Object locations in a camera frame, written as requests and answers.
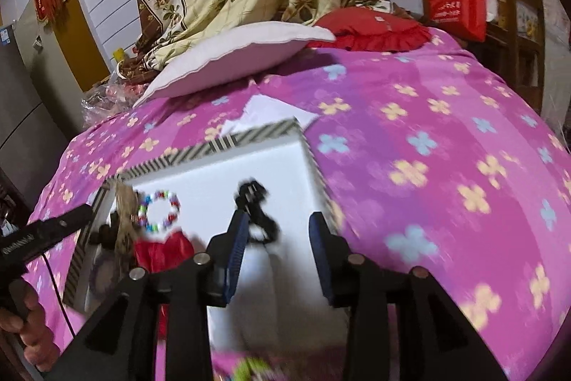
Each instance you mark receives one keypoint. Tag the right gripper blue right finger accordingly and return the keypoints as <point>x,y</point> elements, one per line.
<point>331,254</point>

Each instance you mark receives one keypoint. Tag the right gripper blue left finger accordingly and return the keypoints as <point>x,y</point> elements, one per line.
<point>226,252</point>

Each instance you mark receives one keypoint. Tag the black hair scrunchie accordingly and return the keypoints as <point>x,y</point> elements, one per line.
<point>263,230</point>

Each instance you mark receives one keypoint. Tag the striped jewelry box tray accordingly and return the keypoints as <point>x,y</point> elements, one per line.
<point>278,304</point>

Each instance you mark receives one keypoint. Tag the left hand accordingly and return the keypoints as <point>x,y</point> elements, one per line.
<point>40,349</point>

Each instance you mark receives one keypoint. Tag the red satin bow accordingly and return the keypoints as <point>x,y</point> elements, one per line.
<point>156,257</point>

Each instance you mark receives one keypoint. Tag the brown hair scrunchie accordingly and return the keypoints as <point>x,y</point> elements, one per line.
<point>106,235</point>

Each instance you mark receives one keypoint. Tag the grey refrigerator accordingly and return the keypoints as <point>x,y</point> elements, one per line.
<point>31,142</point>

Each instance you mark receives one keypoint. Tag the brown leopard ribbon bow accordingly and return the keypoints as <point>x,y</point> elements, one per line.
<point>127,204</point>

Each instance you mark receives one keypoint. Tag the pink floral bed sheet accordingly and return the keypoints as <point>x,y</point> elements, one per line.
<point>429,158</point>

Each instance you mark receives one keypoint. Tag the white paper sheet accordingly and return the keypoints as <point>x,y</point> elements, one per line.
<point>262,110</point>

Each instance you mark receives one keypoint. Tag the clear plastic bag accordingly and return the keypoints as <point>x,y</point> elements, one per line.
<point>107,100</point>

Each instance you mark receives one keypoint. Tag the white pillow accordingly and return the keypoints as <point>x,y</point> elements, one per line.
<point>236,53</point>

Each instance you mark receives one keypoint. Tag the red ruffled cushion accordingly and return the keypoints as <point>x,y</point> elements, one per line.
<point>362,29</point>

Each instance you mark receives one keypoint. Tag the wooden shelf rack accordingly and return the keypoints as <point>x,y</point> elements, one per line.
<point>514,48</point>

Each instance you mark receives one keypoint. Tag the red shopping bag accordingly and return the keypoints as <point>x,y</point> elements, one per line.
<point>464,19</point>

